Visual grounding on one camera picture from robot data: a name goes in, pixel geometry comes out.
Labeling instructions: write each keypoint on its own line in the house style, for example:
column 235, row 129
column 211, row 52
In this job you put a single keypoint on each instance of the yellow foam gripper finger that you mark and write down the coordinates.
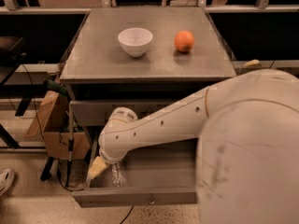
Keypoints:
column 97, row 168

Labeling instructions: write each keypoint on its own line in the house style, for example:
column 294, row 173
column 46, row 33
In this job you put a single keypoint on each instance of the clear plastic water bottle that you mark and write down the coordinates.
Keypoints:
column 118, row 178

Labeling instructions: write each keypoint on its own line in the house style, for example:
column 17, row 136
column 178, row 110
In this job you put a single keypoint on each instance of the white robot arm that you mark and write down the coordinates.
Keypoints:
column 247, row 159

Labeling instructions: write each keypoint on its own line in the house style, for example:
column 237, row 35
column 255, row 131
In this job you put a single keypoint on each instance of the grey upper drawer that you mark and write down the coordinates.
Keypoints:
column 96, row 112

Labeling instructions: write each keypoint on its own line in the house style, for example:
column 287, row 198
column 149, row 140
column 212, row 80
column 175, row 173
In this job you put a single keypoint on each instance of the open grey middle drawer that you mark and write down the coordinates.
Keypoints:
column 157, row 175

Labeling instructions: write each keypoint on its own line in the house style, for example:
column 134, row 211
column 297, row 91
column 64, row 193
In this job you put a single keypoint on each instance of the grey drawer cabinet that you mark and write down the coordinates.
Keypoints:
column 98, row 68

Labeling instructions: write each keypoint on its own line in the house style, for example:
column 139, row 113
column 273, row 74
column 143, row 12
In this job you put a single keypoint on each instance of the cardboard box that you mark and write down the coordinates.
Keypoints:
column 51, row 122

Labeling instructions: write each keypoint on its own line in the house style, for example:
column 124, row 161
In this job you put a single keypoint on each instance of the white shoe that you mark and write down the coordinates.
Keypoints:
column 6, row 180

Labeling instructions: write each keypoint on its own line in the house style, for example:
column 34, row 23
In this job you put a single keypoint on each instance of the white ceramic bowl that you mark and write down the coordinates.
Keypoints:
column 135, row 41

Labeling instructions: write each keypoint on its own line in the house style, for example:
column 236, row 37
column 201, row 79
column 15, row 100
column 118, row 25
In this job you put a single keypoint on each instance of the orange fruit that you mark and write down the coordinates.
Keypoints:
column 184, row 41

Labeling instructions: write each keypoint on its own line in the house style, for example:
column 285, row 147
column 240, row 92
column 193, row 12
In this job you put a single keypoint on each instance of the yellow foam scrap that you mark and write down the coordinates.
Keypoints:
column 251, row 63

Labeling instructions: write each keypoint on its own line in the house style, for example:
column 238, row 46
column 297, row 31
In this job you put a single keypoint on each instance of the green handled grabber stick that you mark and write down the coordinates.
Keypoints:
column 54, row 86

